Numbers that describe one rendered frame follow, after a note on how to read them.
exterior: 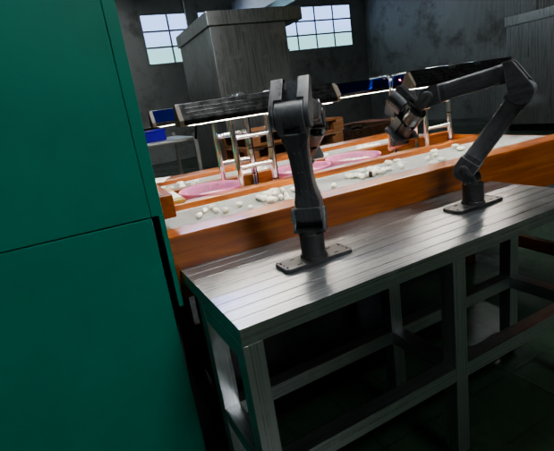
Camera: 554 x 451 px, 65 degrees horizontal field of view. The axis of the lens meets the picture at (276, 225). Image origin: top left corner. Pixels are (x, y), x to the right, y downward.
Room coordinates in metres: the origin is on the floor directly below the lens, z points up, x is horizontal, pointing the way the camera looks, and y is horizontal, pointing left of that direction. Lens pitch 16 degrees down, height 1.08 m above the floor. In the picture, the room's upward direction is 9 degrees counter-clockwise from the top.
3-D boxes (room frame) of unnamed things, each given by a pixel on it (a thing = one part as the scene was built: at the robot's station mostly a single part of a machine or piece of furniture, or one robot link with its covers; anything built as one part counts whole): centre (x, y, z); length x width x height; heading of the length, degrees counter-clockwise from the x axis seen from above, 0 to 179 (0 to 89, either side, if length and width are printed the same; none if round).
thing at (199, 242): (1.52, -0.52, 0.67); 1.81 x 0.12 x 0.19; 112
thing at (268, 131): (1.68, 0.01, 0.90); 0.20 x 0.19 x 0.45; 112
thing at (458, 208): (1.31, -0.63, 0.71); 0.20 x 0.07 x 0.08; 115
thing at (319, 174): (1.88, -0.37, 0.71); 1.81 x 0.06 x 0.11; 112
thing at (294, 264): (1.05, -0.08, 0.71); 0.20 x 0.07 x 0.08; 115
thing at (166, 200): (1.39, 0.37, 0.83); 0.30 x 0.06 x 0.07; 22
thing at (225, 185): (1.80, 0.25, 0.72); 0.27 x 0.27 x 0.10
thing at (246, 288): (1.41, -0.25, 0.65); 1.20 x 0.90 x 0.04; 115
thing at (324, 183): (1.72, -0.44, 0.73); 1.81 x 0.30 x 0.02; 112
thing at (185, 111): (1.61, -0.01, 1.08); 0.62 x 0.08 x 0.07; 112
